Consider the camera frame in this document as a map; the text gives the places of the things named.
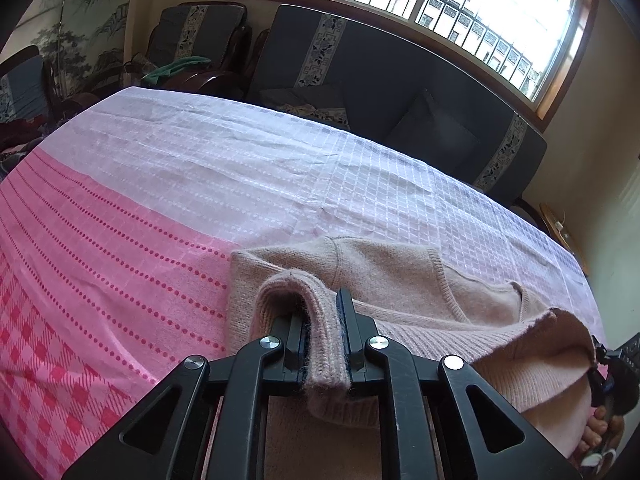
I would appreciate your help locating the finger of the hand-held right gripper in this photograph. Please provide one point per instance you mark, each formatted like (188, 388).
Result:
(597, 375)

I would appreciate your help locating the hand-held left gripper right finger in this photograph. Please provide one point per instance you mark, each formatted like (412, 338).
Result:
(345, 320)

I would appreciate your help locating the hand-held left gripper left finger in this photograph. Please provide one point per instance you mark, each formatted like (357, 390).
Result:
(299, 332)

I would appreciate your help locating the beige knitted sweater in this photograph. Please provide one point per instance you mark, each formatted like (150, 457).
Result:
(425, 305)

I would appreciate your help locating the pile of dark clothes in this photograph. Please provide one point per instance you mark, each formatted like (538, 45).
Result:
(17, 140)

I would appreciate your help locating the person's right hand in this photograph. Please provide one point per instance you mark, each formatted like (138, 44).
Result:
(595, 432)

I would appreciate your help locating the round wooden side table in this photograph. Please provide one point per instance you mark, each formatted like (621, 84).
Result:
(562, 237)

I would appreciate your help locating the pink checked bedsheet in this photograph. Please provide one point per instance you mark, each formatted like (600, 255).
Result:
(150, 185)

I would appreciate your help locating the dark square cushion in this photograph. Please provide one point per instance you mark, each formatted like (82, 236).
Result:
(432, 127)

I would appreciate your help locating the patterned flat cushion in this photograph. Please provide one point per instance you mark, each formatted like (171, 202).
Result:
(310, 105)

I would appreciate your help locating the dark blue sofa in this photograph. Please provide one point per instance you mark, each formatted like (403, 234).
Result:
(380, 60)

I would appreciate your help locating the green cloth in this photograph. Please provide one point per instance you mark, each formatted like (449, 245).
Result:
(175, 70)

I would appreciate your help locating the dark blue armchair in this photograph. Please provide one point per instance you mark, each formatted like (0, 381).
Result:
(200, 30)

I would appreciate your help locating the painted folding screen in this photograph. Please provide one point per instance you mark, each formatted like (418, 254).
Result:
(80, 15)

